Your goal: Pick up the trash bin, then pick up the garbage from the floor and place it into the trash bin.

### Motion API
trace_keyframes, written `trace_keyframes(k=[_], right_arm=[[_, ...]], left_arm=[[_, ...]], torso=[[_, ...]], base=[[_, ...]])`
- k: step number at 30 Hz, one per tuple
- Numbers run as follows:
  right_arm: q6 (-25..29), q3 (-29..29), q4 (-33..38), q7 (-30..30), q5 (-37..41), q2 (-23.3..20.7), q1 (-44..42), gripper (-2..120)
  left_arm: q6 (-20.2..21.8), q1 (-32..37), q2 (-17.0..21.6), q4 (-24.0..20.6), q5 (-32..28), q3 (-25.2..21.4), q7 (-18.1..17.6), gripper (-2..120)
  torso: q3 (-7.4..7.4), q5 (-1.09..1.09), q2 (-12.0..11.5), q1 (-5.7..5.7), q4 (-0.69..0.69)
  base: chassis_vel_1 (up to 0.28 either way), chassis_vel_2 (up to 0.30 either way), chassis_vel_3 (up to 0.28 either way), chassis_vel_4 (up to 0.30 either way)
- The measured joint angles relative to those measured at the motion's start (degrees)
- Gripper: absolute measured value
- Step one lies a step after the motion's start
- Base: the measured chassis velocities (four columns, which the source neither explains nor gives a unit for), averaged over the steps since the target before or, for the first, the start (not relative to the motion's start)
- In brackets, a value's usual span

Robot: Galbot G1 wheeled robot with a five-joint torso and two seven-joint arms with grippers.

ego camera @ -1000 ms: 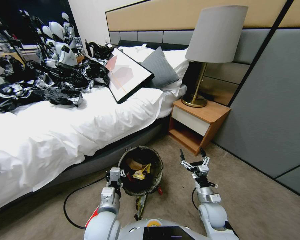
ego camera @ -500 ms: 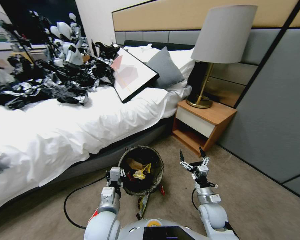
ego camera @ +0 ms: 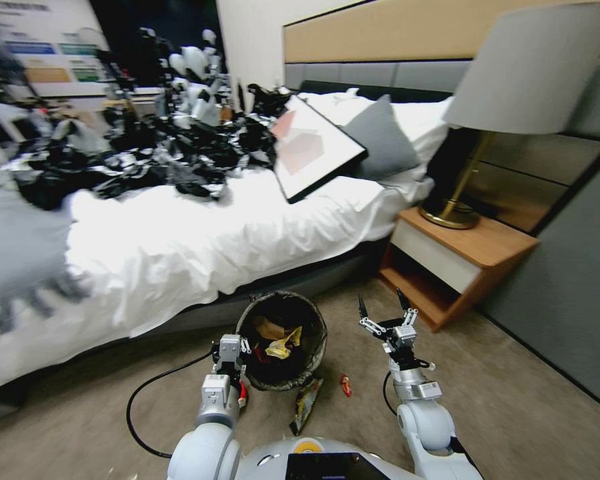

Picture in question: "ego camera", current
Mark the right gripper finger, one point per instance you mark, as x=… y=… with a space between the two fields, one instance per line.
x=365 y=315
x=406 y=307

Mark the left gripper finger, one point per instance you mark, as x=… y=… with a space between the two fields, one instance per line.
x=246 y=347
x=215 y=352

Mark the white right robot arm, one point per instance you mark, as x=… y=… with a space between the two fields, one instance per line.
x=425 y=425

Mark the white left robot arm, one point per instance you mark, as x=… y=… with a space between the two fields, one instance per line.
x=205 y=440

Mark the dark round trash bin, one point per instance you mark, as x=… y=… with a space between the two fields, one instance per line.
x=280 y=384

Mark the red crumpled wrapper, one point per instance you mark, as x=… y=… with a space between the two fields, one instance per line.
x=260 y=352

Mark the red orange wrapper strip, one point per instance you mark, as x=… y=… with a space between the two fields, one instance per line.
x=243 y=395

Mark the tan crumpled paper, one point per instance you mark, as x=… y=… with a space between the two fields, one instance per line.
x=271 y=327

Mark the yellow crumpled wrapper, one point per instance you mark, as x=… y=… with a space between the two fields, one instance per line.
x=280 y=347

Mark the small red candy wrapper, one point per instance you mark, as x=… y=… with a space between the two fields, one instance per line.
x=346 y=386

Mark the flattened printed snack bag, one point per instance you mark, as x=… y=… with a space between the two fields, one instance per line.
x=305 y=405

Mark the wooden white nightstand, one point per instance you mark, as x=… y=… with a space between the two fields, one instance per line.
x=455 y=240

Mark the white robot front shell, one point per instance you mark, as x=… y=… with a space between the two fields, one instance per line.
x=270 y=460

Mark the white bed duvet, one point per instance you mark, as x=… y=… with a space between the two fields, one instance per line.
x=205 y=240

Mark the grey pillow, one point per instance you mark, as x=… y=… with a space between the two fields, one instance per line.
x=380 y=140

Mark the black framed picture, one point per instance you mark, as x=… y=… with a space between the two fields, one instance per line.
x=310 y=145

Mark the white pillow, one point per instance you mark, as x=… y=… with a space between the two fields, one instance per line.
x=420 y=125

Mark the pile of black bags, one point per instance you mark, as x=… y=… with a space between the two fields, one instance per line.
x=130 y=165

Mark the black padded bed headboard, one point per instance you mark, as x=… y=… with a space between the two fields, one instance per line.
x=405 y=94

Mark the grey tasselled throw blanket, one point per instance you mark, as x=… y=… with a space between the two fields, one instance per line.
x=20 y=240

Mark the grey shade brass lamp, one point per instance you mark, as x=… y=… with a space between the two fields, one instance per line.
x=525 y=70

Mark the white humanoid robot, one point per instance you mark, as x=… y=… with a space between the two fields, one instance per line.
x=211 y=42
x=195 y=60

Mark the white poster board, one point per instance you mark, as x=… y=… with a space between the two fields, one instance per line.
x=40 y=55

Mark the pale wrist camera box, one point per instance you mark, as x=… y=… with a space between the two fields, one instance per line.
x=403 y=335
x=230 y=345

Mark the tan grey wall headboard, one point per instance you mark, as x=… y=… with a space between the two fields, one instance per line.
x=380 y=42

